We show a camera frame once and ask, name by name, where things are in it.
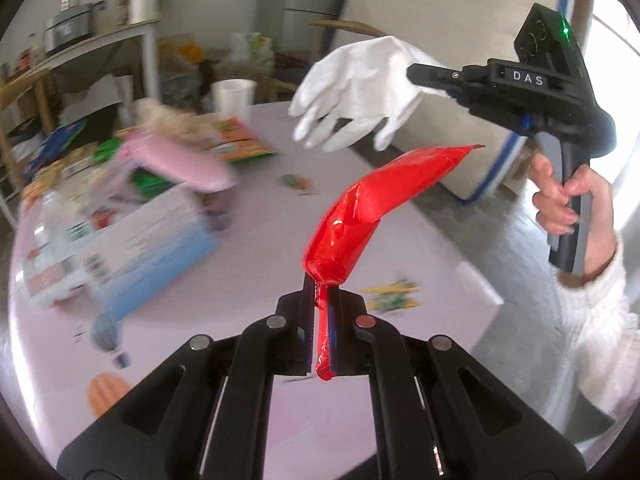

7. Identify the white rubber glove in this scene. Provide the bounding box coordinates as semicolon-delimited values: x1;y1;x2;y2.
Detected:
288;36;446;152

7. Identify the red plastic snack bag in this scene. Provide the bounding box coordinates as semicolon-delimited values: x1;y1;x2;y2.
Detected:
303;144;481;382

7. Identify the green snack bag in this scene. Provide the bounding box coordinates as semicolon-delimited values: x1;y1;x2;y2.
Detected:
93;138;175;202

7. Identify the white sleeved right forearm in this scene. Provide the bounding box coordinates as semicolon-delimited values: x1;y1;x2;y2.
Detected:
553;240;639;418

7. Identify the right hand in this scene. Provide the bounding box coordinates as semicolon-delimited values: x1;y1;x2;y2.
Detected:
528;152;617;287

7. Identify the wooden chair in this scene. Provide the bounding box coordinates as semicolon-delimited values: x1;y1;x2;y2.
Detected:
259;18;388;106

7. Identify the grey refrigerator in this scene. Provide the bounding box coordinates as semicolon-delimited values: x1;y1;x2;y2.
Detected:
276;0;359;53

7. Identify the white blue cardboard box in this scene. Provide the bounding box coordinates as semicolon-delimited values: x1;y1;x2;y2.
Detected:
16;186;219;320

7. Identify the white paper cup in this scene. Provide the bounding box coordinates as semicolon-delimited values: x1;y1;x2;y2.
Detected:
210;78;256;124

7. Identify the orange snack package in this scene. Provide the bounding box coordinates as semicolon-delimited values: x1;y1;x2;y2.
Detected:
210;118;277;164

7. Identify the pink cloth item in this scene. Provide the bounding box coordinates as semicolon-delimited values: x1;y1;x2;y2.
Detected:
117;130;238;194

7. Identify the white paper roll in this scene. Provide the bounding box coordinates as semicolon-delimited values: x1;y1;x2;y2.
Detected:
128;0;160;25

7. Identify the white shelf table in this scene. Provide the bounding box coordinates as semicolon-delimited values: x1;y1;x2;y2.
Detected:
0;18;163;231

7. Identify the grey metal pot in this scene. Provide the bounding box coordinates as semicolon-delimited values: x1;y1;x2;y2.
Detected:
43;3;94;56

